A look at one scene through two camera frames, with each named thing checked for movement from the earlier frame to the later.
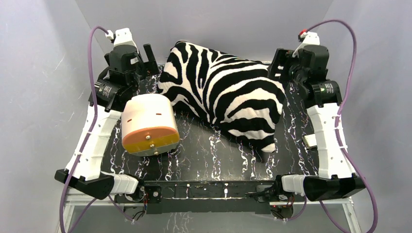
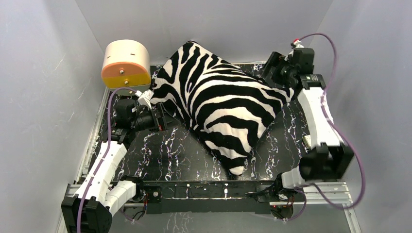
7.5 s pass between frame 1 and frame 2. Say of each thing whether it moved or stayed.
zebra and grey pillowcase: moved
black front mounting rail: stayed
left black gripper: moved
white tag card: stayed
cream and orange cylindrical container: moved
